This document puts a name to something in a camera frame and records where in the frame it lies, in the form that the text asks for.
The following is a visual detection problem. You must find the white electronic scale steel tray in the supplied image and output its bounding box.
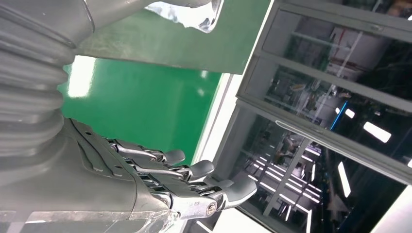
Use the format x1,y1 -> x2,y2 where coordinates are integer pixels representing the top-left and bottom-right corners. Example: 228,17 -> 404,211
145,0 -> 224,34

